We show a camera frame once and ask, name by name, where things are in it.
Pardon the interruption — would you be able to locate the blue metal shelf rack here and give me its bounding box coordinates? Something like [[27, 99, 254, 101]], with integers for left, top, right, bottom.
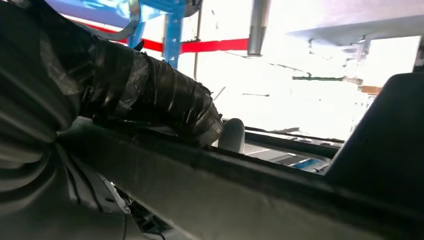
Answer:
[[46, 0, 188, 70]]

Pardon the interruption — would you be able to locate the stainless steel workbench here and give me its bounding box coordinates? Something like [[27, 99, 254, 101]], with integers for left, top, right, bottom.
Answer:
[[286, 14, 424, 47]]

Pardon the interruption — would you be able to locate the red barrier belt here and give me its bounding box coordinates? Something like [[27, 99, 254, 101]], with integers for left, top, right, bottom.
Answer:
[[180, 38, 249, 55], [71, 19, 164, 53]]

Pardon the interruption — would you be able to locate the grey wrist wire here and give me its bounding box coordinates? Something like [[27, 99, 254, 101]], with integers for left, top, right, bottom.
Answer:
[[82, 0, 142, 42]]

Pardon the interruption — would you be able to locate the chrome stanchion post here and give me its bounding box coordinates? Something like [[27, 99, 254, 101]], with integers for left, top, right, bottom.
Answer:
[[246, 0, 273, 57]]

